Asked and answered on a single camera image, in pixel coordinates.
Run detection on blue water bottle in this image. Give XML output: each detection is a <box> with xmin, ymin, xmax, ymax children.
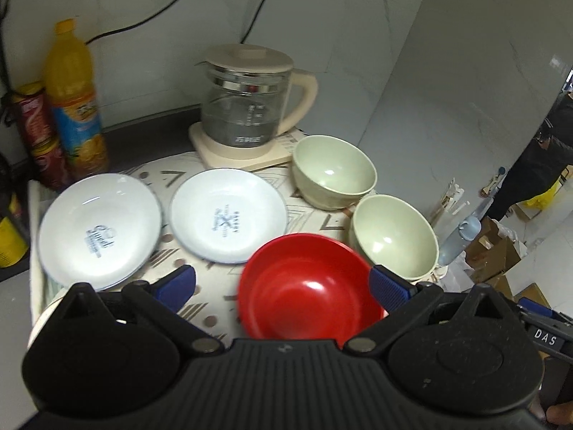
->
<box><xmin>438</xmin><ymin>215</ymin><xmax>482</xmax><ymax>267</ymax></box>

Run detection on yellow label dark bottle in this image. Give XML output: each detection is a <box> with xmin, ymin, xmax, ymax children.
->
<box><xmin>0</xmin><ymin>156</ymin><xmax>29</xmax><ymax>269</ymax></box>

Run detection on white plate bakery print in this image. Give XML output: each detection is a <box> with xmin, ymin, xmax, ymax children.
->
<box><xmin>167</xmin><ymin>169</ymin><xmax>288</xmax><ymax>265</ymax></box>

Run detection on red plastic bowl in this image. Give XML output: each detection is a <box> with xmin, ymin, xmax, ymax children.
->
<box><xmin>237</xmin><ymin>233</ymin><xmax>386</xmax><ymax>345</ymax></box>

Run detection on patterned table mat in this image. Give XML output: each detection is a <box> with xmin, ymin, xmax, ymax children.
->
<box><xmin>29</xmin><ymin>152</ymin><xmax>355</xmax><ymax>345</ymax></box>

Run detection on orange juice bottle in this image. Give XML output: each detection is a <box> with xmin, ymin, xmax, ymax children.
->
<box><xmin>43</xmin><ymin>19</ymin><xmax>109</xmax><ymax>180</ymax></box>

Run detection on cardboard boxes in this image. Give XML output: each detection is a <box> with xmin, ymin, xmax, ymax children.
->
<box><xmin>465</xmin><ymin>218</ymin><xmax>550</xmax><ymax>308</ymax></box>

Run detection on black power cable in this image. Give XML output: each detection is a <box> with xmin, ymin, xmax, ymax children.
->
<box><xmin>84</xmin><ymin>0</ymin><xmax>275</xmax><ymax>47</ymax></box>

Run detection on glass electric kettle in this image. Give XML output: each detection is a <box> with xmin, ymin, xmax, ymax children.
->
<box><xmin>201</xmin><ymin>44</ymin><xmax>319</xmax><ymax>149</ymax></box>

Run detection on white plate sweet print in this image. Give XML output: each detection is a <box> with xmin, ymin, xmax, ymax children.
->
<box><xmin>38</xmin><ymin>173</ymin><xmax>162</xmax><ymax>290</ymax></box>

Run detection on red chip can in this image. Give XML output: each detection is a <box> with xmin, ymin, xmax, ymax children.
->
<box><xmin>12</xmin><ymin>82</ymin><xmax>71</xmax><ymax>191</ymax></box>

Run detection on person in black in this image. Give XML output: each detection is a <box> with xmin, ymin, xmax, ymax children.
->
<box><xmin>485</xmin><ymin>91</ymin><xmax>572</xmax><ymax>221</ymax></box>

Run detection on pale green bowl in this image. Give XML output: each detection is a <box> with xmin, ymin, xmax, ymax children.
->
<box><xmin>292</xmin><ymin>135</ymin><xmax>378</xmax><ymax>211</ymax></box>
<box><xmin>348</xmin><ymin>195</ymin><xmax>439</xmax><ymax>281</ymax></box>

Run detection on cream kettle base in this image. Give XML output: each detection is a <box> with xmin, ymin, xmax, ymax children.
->
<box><xmin>188</xmin><ymin>122</ymin><xmax>305</xmax><ymax>172</ymax></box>

